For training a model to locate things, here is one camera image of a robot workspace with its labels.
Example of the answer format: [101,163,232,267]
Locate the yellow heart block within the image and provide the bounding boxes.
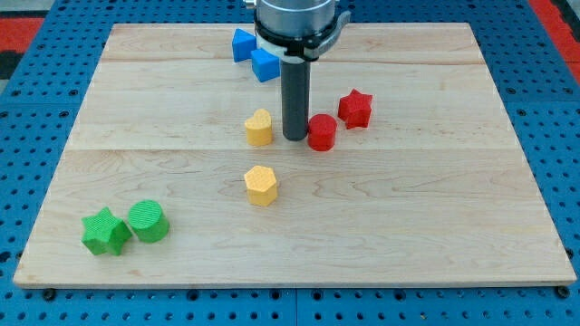
[244,109,273,146]

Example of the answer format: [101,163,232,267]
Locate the blue triangle block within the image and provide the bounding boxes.
[231,28,256,62]

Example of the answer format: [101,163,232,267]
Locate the red cylinder block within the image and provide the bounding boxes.
[307,114,337,151]

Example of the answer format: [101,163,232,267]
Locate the green cylinder block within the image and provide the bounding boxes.
[128,200,169,243]

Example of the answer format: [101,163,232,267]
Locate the yellow hexagon block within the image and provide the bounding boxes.
[244,166,277,206]

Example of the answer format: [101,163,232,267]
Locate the light wooden board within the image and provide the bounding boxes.
[14,23,576,289]

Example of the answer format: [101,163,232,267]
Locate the red star block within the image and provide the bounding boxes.
[338,89,373,129]

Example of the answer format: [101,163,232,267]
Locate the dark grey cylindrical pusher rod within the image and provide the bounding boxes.
[280,61,310,141]

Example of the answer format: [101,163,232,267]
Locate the green star block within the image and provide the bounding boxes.
[82,207,132,256]

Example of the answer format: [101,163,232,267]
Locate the blue cube block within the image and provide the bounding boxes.
[251,48,280,82]

